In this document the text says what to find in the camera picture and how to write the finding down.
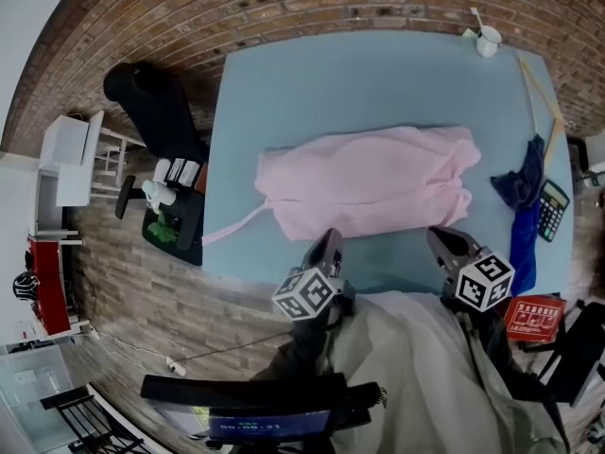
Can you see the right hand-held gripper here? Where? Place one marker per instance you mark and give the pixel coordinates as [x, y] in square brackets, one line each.
[482, 277]

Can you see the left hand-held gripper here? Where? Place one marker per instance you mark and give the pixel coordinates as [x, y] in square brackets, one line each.
[309, 291]

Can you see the pink clothing item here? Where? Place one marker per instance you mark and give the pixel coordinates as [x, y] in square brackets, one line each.
[359, 182]

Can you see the bright blue cloth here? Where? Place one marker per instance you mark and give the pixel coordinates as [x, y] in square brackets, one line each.
[524, 249]

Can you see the dark navy cloth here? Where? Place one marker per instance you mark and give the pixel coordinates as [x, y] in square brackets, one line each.
[522, 178]

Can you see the black calculator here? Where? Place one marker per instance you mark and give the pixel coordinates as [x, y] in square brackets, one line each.
[552, 211]

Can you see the red flat box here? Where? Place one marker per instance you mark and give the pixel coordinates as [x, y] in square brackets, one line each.
[534, 319]

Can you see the person's beige garment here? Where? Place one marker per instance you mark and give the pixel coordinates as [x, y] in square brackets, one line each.
[416, 376]

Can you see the black storage tray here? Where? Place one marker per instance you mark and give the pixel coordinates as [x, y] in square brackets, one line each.
[186, 227]

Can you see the black and white box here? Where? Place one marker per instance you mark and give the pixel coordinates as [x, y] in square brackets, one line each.
[179, 172]

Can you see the green leafy plant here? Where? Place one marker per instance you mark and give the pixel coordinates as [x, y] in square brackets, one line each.
[163, 232]

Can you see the yellow wooden triangle ruler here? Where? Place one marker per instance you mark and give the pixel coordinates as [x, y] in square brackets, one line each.
[536, 97]

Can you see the white plastic bottle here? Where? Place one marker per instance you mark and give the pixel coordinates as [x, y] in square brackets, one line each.
[158, 194]

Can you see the black monitor screen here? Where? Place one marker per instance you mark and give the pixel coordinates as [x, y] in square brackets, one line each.
[269, 426]

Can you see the white power strip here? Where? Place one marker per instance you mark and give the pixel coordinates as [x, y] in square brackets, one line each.
[176, 367]

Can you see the white enamel mug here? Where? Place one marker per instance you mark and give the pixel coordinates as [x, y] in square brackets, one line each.
[488, 43]

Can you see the white stick in mug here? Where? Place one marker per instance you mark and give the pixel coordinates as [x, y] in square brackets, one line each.
[477, 18]

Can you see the white metal rack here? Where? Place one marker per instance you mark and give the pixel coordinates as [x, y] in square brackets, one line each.
[113, 159]

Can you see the white cabinet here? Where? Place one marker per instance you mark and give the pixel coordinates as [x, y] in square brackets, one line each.
[71, 159]

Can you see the red cabinet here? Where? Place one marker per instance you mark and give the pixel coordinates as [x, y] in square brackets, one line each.
[47, 286]

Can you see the black metal railing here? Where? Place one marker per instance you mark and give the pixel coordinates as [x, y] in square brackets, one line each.
[94, 419]

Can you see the black and white helmet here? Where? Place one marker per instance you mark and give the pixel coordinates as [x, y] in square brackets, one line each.
[26, 286]

